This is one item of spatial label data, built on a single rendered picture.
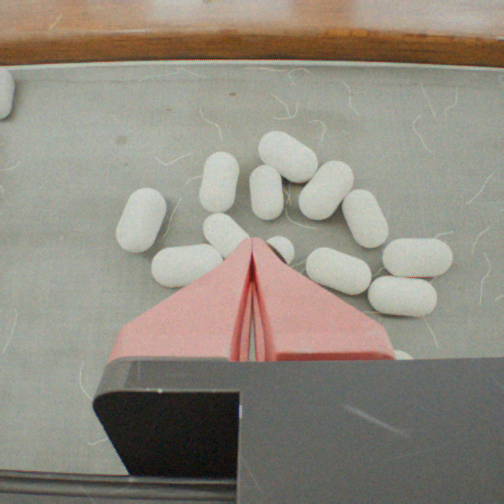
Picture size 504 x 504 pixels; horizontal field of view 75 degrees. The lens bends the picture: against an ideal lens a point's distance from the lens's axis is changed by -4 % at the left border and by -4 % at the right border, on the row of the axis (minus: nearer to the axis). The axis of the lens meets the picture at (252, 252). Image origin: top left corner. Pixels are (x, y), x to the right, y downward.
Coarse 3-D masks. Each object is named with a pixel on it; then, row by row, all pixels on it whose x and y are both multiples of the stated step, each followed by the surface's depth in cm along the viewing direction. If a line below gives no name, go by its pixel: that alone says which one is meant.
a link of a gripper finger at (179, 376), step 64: (192, 320) 6; (128, 384) 5; (192, 384) 5; (256, 384) 5; (320, 384) 5; (384, 384) 5; (448, 384) 5; (128, 448) 6; (192, 448) 6; (256, 448) 4; (320, 448) 4; (384, 448) 4; (448, 448) 4
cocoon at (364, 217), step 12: (360, 192) 19; (348, 204) 19; (360, 204) 19; (372, 204) 19; (348, 216) 19; (360, 216) 19; (372, 216) 18; (360, 228) 19; (372, 228) 18; (384, 228) 18; (360, 240) 19; (372, 240) 19; (384, 240) 19
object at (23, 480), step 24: (0, 480) 4; (24, 480) 4; (48, 480) 4; (72, 480) 4; (96, 480) 4; (120, 480) 4; (144, 480) 4; (168, 480) 4; (192, 480) 4; (216, 480) 4
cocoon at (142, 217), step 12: (144, 192) 19; (156, 192) 19; (132, 204) 18; (144, 204) 18; (156, 204) 19; (132, 216) 18; (144, 216) 18; (156, 216) 19; (120, 228) 18; (132, 228) 18; (144, 228) 18; (156, 228) 19; (120, 240) 18; (132, 240) 18; (144, 240) 18; (132, 252) 19
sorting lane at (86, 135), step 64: (64, 64) 23; (128, 64) 23; (192, 64) 23; (256, 64) 23; (320, 64) 23; (384, 64) 23; (0, 128) 22; (64, 128) 22; (128, 128) 22; (192, 128) 22; (256, 128) 22; (320, 128) 22; (384, 128) 22; (448, 128) 22; (0, 192) 21; (64, 192) 21; (128, 192) 21; (192, 192) 21; (384, 192) 21; (448, 192) 21; (0, 256) 20; (64, 256) 20; (128, 256) 20; (0, 320) 19; (64, 320) 19; (128, 320) 19; (384, 320) 19; (448, 320) 19; (0, 384) 18; (64, 384) 18; (0, 448) 17; (64, 448) 17
